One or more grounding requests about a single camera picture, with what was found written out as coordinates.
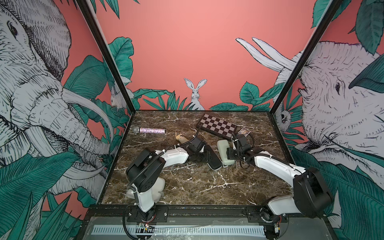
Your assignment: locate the black frame post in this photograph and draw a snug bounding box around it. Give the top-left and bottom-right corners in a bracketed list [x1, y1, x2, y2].
[270, 0, 343, 115]
[76, 0, 136, 114]

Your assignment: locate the purple card box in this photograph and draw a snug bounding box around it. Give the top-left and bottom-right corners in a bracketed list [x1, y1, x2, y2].
[238, 127, 251, 136]

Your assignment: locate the folding chess board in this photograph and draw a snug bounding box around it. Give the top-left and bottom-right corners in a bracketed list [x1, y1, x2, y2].
[196, 114, 238, 140]

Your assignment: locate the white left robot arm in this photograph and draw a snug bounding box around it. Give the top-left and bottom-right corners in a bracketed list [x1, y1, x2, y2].
[126, 137, 207, 213]

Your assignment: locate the black frame post right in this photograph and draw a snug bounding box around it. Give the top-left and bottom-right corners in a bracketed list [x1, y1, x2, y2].
[270, 0, 343, 115]

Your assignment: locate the black zippered umbrella case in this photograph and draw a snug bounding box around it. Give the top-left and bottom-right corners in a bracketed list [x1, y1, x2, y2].
[203, 145, 223, 171]

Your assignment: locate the black corrugated cable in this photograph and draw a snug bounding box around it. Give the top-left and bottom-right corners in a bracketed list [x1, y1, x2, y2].
[125, 125, 202, 193]

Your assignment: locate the white perforated strip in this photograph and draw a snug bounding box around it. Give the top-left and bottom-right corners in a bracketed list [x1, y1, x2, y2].
[90, 224, 267, 237]

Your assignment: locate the purple glitter microphone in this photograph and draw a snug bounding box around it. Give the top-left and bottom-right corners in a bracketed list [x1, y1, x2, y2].
[132, 126, 166, 134]

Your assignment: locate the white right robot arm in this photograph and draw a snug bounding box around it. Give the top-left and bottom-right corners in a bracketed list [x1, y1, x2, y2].
[227, 134, 334, 222]

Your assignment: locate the black frame post left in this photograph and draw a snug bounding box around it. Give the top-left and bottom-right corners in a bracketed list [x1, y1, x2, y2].
[76, 0, 136, 114]

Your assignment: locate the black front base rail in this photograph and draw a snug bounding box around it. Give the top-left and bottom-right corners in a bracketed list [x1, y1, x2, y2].
[84, 205, 329, 225]

